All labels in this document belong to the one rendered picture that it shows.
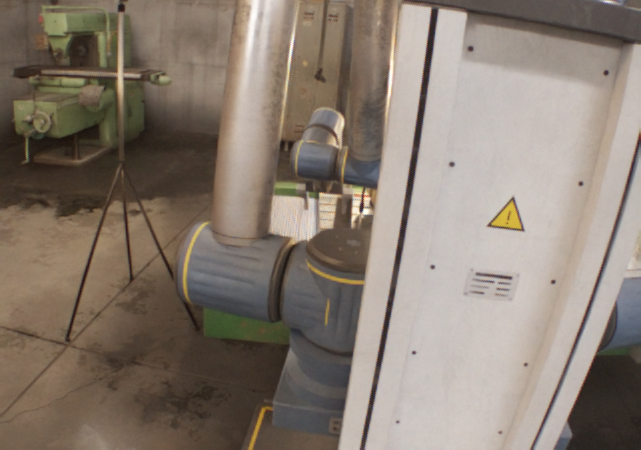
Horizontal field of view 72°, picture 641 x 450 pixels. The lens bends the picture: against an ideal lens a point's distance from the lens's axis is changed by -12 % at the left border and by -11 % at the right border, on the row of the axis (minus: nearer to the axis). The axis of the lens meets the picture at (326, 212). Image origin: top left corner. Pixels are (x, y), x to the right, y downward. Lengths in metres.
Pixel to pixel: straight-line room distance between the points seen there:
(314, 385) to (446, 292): 0.48
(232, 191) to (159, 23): 6.58
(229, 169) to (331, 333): 0.40
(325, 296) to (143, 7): 6.92
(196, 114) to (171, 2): 1.66
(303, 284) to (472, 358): 0.38
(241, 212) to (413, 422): 0.54
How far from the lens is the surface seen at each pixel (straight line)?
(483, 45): 0.67
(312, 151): 1.40
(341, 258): 0.98
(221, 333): 1.95
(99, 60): 6.36
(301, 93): 6.40
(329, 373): 1.11
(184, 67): 7.42
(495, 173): 0.70
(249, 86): 1.03
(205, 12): 7.28
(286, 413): 1.17
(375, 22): 1.16
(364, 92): 1.24
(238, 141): 1.04
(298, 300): 1.03
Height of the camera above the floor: 1.66
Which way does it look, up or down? 21 degrees down
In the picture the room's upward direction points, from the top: 6 degrees clockwise
